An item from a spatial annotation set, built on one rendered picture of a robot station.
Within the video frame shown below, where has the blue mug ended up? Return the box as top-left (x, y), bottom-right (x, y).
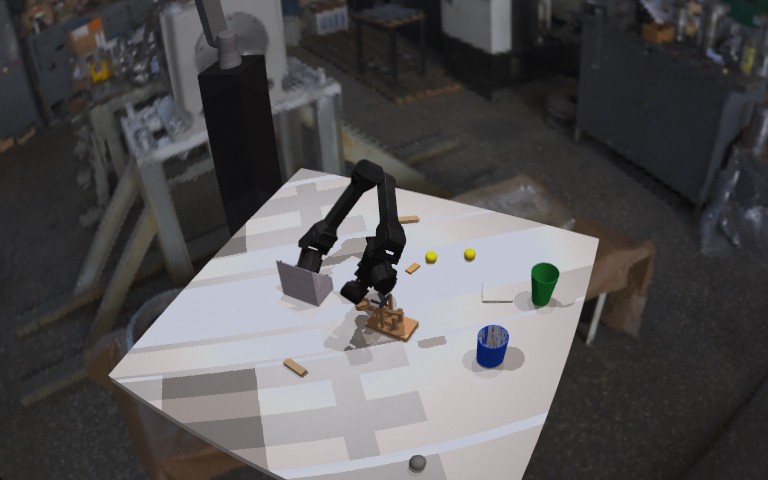
top-left (476, 325), bottom-right (509, 370)

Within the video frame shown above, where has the dark green cup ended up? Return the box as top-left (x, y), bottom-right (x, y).
top-left (531, 262), bottom-right (560, 306)

